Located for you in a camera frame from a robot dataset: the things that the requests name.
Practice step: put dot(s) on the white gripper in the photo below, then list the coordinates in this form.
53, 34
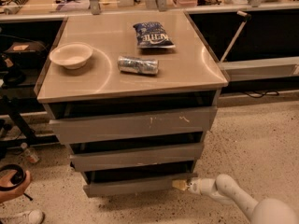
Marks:
194, 186

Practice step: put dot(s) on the grey bottom drawer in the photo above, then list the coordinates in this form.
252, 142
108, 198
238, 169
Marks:
137, 179

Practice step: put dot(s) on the grey drawer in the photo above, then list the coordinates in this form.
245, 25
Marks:
137, 179
143, 124
136, 157

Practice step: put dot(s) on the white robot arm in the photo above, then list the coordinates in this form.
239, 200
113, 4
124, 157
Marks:
224, 189

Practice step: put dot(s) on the grey drawer cabinet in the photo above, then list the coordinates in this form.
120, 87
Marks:
188, 77

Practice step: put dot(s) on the grey middle drawer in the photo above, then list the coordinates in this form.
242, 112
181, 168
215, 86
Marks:
136, 157

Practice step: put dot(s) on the grey top drawer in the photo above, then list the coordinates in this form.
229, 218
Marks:
143, 124

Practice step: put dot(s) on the silver crushed can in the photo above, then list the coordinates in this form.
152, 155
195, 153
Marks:
138, 66

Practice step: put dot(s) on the white sneaker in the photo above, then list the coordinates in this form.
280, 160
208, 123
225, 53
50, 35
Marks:
27, 217

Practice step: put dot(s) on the blue chip bag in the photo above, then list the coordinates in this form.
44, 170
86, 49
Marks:
152, 35

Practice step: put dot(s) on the plastic water bottle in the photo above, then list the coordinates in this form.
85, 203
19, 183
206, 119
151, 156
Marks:
29, 153

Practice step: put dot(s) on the white bowl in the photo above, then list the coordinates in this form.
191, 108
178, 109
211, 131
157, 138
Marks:
71, 55

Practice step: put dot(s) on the white stick with black tip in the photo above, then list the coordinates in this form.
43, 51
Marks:
246, 17

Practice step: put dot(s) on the black bag under bench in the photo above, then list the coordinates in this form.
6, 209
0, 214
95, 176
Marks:
28, 55

